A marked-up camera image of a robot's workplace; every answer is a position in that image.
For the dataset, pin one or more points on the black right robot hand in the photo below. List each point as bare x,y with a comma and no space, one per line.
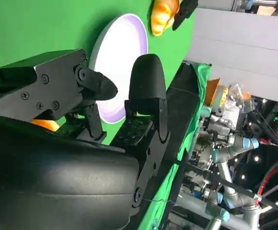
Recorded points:
57,179

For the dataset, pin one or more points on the clear plastic bag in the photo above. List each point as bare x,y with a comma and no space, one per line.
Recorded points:
237,95

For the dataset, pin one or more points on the green table cloth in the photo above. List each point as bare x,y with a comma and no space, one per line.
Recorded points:
33,24

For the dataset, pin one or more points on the white partition panel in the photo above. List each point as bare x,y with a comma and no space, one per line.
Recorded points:
237,52

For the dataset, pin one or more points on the orange container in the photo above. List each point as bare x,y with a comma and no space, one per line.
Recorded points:
212,92

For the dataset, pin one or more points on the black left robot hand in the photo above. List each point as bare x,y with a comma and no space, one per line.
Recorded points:
188,9

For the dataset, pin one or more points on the orange white toy bread roll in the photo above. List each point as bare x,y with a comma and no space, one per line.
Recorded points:
45,124
163,14

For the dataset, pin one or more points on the lilac plate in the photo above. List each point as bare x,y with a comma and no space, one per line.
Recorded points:
119,43

